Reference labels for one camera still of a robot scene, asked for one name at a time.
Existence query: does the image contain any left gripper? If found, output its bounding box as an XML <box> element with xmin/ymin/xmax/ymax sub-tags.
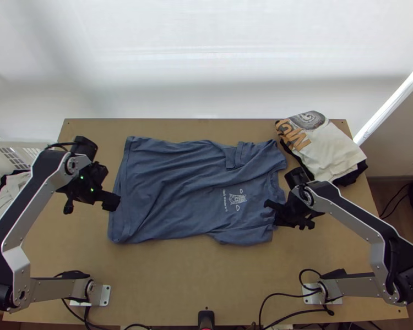
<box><xmin>89</xmin><ymin>190</ymin><xmax>122</xmax><ymax>212</ymax></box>

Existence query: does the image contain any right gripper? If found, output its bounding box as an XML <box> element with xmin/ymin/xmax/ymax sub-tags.
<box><xmin>264</xmin><ymin>198</ymin><xmax>308</xmax><ymax>228</ymax></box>

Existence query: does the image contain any blue t-shirt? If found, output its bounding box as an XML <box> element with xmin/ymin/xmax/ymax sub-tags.
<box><xmin>107</xmin><ymin>135</ymin><xmax>290</xmax><ymax>247</ymax></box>

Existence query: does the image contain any pile of folded clothes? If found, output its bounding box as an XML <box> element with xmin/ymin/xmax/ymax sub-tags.
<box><xmin>274</xmin><ymin>109</ymin><xmax>369</xmax><ymax>188</ymax></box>

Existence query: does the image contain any heap of clothes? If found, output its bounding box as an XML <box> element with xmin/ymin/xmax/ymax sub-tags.
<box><xmin>0</xmin><ymin>168</ymin><xmax>34</xmax><ymax>238</ymax></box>

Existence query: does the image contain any white laundry basket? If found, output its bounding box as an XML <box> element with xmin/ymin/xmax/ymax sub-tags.
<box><xmin>0</xmin><ymin>138</ymin><xmax>56</xmax><ymax>241</ymax></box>

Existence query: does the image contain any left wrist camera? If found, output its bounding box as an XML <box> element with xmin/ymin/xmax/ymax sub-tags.
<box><xmin>90</xmin><ymin>163</ymin><xmax>110</xmax><ymax>183</ymax></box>

